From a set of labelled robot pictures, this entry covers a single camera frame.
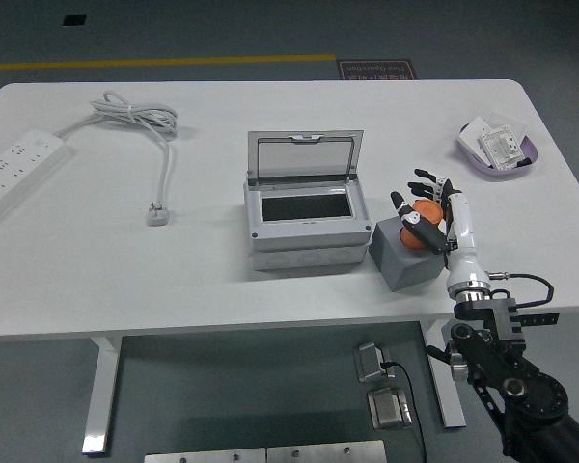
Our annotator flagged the white switch socket panel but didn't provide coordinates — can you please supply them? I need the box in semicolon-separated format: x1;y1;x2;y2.
476;125;523;171

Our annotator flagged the clear plastic bag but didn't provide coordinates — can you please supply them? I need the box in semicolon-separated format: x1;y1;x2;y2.
485;106;533;142

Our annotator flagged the grey block with round hole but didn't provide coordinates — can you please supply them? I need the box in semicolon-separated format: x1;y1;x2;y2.
368;216;453;293

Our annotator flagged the white table leg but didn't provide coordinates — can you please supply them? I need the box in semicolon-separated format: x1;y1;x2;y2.
421;317;467;430
80;336;124;457

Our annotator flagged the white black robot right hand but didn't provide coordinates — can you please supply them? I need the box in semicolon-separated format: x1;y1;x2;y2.
390;168;491;295

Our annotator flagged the transparent hinged box lid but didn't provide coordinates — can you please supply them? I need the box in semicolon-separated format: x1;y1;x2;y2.
247;128;366;185

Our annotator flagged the orange cylindrical battery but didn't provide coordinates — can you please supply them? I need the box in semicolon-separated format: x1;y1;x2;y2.
399;198;446;250

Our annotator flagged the black table control panel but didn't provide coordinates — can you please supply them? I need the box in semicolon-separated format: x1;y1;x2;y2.
519;312;561;330

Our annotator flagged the white power strip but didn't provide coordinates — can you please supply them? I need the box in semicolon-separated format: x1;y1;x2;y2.
0;128;74;229

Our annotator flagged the silver foot pedal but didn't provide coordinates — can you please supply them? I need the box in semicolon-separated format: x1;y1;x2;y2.
367;386;413;431
353;341;393;384

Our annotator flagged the white power cable with plug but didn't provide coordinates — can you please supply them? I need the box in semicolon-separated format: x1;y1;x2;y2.
54;91;180;228

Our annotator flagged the plain white cover plate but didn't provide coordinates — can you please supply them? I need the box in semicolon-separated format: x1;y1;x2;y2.
457;115;494;158

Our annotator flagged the black pedal cable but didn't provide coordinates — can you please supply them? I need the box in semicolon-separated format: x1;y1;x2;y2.
380;360;428;463

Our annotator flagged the purple tray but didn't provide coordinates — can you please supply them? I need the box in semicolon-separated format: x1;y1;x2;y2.
452;122;540;182

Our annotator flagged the grey white junction box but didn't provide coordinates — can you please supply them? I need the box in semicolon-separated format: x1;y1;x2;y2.
243;178;372;272

